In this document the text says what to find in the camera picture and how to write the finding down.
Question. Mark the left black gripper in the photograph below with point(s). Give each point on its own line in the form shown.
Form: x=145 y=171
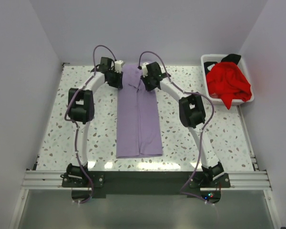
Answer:
x=118 y=84

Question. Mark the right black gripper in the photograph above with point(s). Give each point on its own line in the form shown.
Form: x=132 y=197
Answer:
x=144 y=79

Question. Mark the purple t shirt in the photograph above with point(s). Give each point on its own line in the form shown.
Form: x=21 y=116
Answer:
x=138 y=125

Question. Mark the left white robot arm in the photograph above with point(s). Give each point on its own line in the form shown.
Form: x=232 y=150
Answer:
x=81 y=111

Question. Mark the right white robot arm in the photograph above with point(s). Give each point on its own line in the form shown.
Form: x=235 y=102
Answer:
x=191 y=114

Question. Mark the white plastic basket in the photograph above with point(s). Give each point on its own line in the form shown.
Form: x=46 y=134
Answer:
x=241 y=65

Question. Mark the red t shirt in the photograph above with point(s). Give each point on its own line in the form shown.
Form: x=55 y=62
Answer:
x=226 y=81

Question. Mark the black t shirt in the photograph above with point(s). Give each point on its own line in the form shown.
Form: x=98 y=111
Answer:
x=208 y=64

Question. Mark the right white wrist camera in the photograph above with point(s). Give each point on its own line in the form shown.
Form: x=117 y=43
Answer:
x=144 y=69

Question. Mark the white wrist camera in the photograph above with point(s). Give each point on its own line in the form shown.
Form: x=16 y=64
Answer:
x=118 y=66
x=144 y=69

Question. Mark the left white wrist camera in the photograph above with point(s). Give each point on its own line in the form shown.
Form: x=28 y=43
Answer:
x=118 y=66

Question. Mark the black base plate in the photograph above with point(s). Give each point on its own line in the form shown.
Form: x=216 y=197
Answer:
x=141 y=183

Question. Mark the aluminium frame rail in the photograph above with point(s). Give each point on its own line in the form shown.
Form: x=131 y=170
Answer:
x=239 y=180

